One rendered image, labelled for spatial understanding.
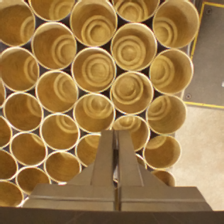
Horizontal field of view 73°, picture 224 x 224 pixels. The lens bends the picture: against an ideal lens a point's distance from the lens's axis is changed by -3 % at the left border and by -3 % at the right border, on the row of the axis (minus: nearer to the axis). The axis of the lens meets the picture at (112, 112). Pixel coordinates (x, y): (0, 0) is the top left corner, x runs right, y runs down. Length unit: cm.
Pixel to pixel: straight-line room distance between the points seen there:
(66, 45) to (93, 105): 13
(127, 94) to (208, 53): 99
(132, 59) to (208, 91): 101
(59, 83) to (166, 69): 22
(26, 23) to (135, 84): 24
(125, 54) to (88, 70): 8
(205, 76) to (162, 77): 94
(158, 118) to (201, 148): 154
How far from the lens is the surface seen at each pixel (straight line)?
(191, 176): 202
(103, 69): 32
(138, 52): 33
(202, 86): 126
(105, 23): 33
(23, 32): 37
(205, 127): 178
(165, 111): 35
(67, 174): 35
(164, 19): 35
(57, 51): 34
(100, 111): 33
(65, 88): 34
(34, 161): 34
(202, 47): 124
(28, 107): 37
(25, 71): 37
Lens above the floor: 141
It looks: 73 degrees down
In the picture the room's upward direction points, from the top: 178 degrees counter-clockwise
